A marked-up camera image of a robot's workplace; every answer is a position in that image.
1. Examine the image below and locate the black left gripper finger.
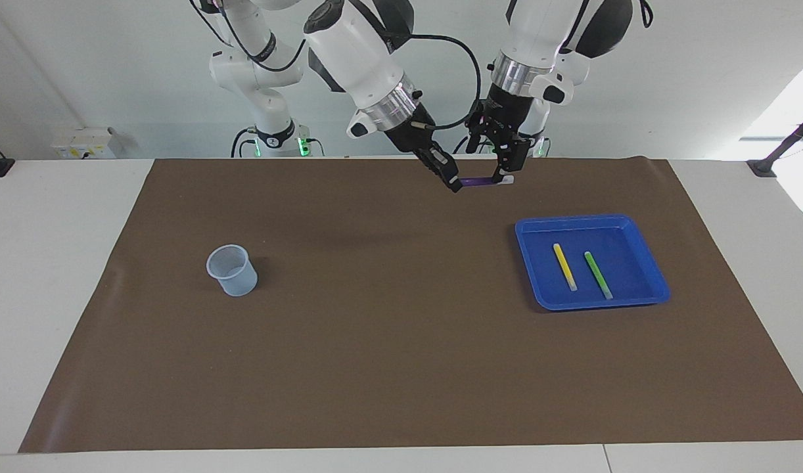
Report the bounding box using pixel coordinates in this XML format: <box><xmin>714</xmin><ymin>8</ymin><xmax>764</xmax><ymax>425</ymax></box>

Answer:
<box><xmin>465</xmin><ymin>112</ymin><xmax>492</xmax><ymax>156</ymax></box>
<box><xmin>492</xmin><ymin>133</ymin><xmax>533</xmax><ymax>185</ymax></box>

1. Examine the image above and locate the translucent plastic cup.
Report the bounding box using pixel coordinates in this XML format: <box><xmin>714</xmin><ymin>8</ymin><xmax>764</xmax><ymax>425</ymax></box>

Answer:
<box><xmin>206</xmin><ymin>244</ymin><xmax>258</xmax><ymax>297</ymax></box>

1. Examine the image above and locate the yellow pen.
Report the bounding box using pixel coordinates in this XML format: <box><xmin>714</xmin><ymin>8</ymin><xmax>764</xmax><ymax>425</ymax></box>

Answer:
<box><xmin>553</xmin><ymin>243</ymin><xmax>578</xmax><ymax>292</ymax></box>

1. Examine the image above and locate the green pen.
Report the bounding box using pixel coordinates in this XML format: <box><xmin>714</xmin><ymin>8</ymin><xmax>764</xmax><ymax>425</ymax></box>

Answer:
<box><xmin>584</xmin><ymin>251</ymin><xmax>614</xmax><ymax>300</ymax></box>

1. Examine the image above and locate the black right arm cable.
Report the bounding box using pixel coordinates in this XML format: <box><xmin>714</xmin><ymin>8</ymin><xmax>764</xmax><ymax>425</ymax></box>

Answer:
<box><xmin>401</xmin><ymin>34</ymin><xmax>482</xmax><ymax>130</ymax></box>

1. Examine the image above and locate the brown table mat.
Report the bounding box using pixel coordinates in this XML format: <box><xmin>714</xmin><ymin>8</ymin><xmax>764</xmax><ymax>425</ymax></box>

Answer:
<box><xmin>18</xmin><ymin>156</ymin><xmax>803</xmax><ymax>454</ymax></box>

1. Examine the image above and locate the white wall socket box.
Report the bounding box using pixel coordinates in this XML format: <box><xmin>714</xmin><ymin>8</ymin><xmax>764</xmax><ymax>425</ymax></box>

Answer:
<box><xmin>52</xmin><ymin>128</ymin><xmax>118</xmax><ymax>160</ymax></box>

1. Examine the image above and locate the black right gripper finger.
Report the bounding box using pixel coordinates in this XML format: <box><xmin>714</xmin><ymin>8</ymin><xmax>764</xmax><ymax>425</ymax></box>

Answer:
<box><xmin>427</xmin><ymin>146</ymin><xmax>465</xmax><ymax>194</ymax></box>
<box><xmin>418</xmin><ymin>156</ymin><xmax>450</xmax><ymax>189</ymax></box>

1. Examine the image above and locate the black stand with pole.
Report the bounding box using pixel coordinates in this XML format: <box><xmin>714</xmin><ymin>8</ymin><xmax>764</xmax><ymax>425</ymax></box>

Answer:
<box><xmin>746</xmin><ymin>105</ymin><xmax>803</xmax><ymax>178</ymax></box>

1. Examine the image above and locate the blue plastic tray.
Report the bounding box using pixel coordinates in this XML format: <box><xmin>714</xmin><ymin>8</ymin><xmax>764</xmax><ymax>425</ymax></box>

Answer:
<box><xmin>515</xmin><ymin>214</ymin><xmax>672</xmax><ymax>311</ymax></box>

